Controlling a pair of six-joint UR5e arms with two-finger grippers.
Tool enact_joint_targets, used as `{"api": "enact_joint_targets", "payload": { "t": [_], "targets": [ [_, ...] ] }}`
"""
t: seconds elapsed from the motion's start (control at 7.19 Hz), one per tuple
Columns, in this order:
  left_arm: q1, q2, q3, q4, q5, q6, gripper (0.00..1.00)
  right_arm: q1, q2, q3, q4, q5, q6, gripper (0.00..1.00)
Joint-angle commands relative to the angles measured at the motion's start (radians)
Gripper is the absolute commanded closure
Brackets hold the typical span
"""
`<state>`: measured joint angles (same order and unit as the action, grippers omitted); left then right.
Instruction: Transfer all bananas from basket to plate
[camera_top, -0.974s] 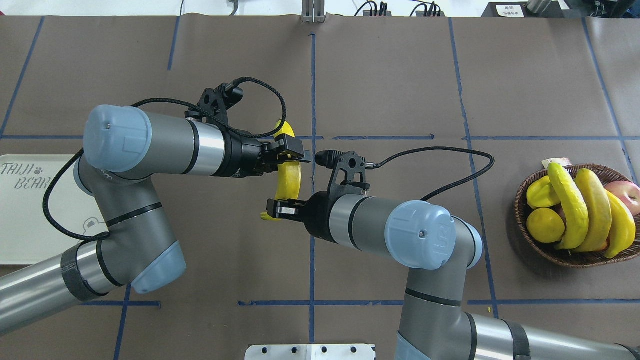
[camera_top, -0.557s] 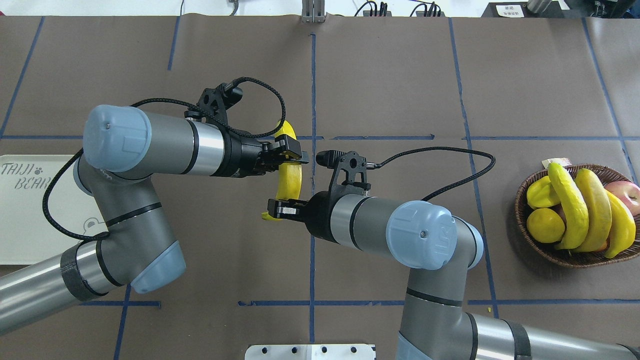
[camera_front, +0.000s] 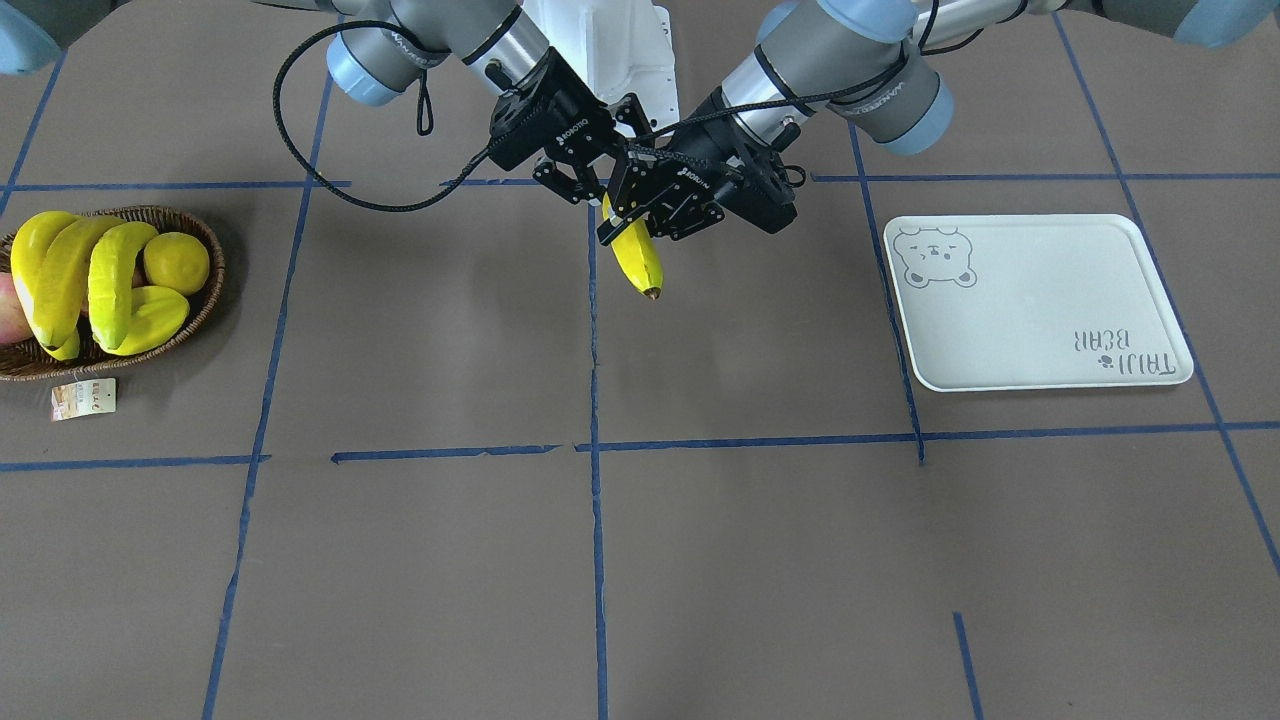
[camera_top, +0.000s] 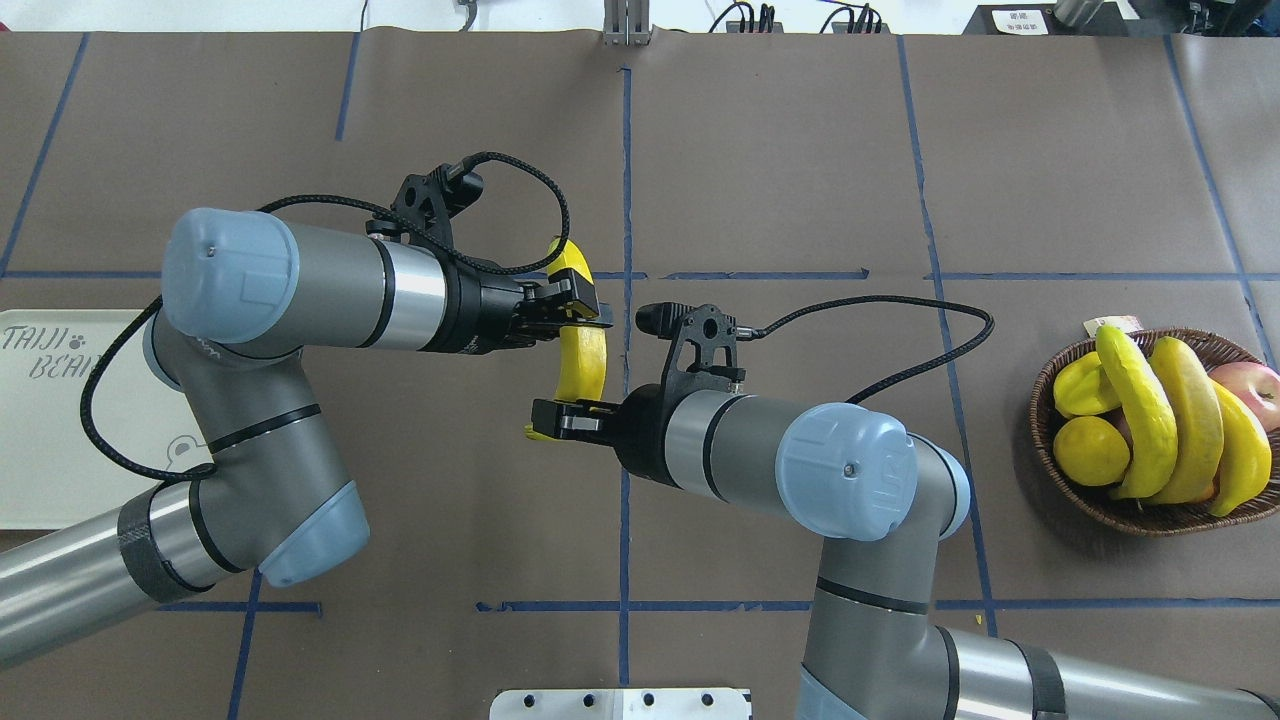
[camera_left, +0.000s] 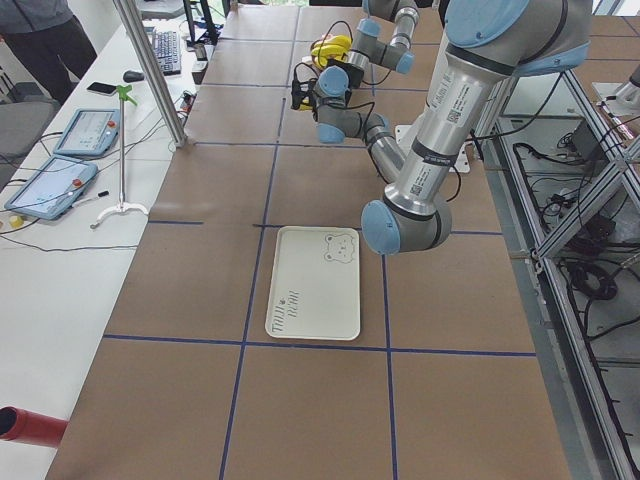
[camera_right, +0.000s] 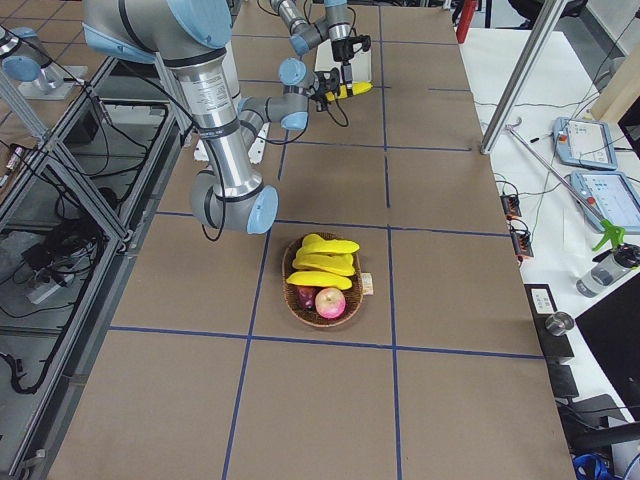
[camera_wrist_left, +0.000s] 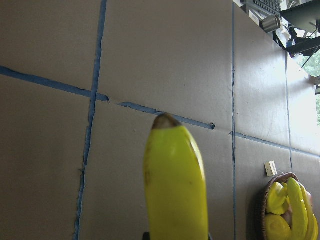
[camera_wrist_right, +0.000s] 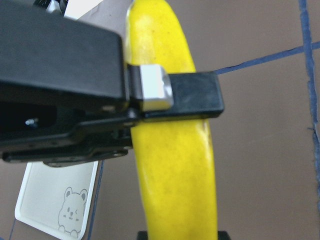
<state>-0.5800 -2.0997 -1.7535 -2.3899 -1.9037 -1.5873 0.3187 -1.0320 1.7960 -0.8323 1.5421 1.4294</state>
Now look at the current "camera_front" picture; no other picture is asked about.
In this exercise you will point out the outer yellow banana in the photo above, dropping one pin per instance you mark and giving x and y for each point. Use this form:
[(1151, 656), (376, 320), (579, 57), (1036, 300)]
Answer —
[(29, 250)]

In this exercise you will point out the white bear-print tray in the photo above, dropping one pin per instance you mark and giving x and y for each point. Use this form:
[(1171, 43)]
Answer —
[(1042, 301)]

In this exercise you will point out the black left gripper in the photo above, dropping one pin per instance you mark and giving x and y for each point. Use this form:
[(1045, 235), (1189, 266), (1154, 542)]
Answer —
[(697, 170)]

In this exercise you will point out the yellow banana with dark tip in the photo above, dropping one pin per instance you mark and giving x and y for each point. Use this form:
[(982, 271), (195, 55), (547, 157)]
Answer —
[(635, 252)]

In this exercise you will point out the yellow lemon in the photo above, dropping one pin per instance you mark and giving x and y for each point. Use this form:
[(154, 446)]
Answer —
[(178, 261)]

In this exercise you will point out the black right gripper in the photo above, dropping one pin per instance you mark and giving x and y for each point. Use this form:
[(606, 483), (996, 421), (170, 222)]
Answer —
[(566, 125)]

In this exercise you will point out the yellow starfruit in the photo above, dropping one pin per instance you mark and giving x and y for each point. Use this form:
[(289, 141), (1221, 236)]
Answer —
[(157, 314)]

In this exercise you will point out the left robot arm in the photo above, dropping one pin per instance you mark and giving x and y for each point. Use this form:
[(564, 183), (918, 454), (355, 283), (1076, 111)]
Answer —
[(867, 62)]

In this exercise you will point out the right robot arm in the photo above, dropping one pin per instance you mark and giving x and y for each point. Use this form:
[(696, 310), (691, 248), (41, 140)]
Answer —
[(383, 48)]

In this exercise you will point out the paper price tag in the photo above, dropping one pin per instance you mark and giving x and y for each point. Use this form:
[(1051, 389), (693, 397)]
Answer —
[(94, 396)]

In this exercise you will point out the greenish yellow banana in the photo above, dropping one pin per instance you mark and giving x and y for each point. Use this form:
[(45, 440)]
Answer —
[(110, 282)]

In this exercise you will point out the large yellow banana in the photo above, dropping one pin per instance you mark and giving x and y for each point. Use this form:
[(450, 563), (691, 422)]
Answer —
[(61, 285)]

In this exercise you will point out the brown wicker basket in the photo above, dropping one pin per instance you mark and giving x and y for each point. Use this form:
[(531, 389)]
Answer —
[(29, 361)]

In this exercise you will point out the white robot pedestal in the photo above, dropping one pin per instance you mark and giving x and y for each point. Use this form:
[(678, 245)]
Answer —
[(618, 48)]

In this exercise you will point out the red apple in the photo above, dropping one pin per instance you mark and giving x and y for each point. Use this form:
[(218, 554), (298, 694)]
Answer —
[(14, 325)]

